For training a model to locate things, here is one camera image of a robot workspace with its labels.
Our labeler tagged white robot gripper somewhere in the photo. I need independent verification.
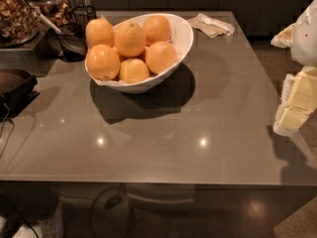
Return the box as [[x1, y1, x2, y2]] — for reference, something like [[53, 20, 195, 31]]
[[270, 0, 317, 137]]

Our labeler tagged orange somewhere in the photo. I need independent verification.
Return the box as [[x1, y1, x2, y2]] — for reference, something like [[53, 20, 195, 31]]
[[143, 15, 171, 46], [114, 21, 146, 58], [119, 59, 150, 83], [86, 45, 121, 81], [146, 42, 177, 74], [85, 18, 114, 48]]

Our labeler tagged white ceramic bowl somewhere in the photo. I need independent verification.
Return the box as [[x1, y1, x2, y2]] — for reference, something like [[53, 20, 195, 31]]
[[89, 13, 194, 94]]

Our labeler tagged crumpled beige napkin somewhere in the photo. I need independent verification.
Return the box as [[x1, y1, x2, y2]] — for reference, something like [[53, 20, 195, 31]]
[[187, 13, 235, 38]]

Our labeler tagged black mesh cup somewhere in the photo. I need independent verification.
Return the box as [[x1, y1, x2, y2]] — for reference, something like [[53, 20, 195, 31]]
[[72, 5, 96, 34]]

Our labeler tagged dark glass cup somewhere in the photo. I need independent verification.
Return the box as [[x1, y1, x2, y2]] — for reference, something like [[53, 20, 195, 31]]
[[57, 23, 87, 62]]

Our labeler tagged grey raised tray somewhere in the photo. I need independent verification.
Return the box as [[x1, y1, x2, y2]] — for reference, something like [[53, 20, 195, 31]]
[[0, 29, 62, 77]]

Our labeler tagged glass jar of nuts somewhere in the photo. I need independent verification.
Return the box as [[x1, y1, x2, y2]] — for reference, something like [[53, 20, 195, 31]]
[[0, 0, 39, 48]]

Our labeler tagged black device at left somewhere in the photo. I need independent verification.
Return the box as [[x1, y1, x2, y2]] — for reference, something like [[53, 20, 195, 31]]
[[0, 69, 39, 121]]

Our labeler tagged black cable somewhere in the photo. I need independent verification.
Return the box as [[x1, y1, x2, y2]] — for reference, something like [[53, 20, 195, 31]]
[[0, 102, 16, 159]]

